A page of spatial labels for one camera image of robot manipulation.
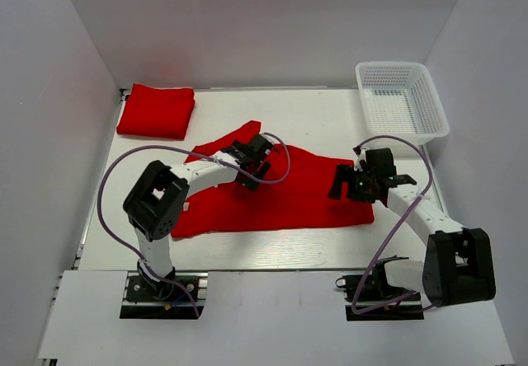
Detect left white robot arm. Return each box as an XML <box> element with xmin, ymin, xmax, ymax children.
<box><xmin>123</xmin><ymin>134</ymin><xmax>273</xmax><ymax>299</ymax></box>

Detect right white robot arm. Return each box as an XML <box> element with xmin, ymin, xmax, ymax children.
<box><xmin>328</xmin><ymin>148</ymin><xmax>496</xmax><ymax>315</ymax></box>

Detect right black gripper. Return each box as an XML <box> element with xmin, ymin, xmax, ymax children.
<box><xmin>328</xmin><ymin>163</ymin><xmax>377</xmax><ymax>204</ymax></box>

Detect red t-shirt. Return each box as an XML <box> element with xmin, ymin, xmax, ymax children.
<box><xmin>116</xmin><ymin>83</ymin><xmax>196</xmax><ymax>140</ymax></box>
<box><xmin>171</xmin><ymin>145</ymin><xmax>375</xmax><ymax>239</ymax></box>

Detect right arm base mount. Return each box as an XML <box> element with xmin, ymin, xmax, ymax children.
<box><xmin>335</xmin><ymin>274</ymin><xmax>424</xmax><ymax>322</ymax></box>

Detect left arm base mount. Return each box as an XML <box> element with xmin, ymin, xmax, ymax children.
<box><xmin>120</xmin><ymin>273</ymin><xmax>208</xmax><ymax>320</ymax></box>

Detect white plastic basket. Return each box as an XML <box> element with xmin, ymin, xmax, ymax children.
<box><xmin>356</xmin><ymin>61</ymin><xmax>450</xmax><ymax>145</ymax></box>

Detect folded red t-shirt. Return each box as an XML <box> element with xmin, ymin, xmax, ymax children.
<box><xmin>116</xmin><ymin>83</ymin><xmax>196</xmax><ymax>140</ymax></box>

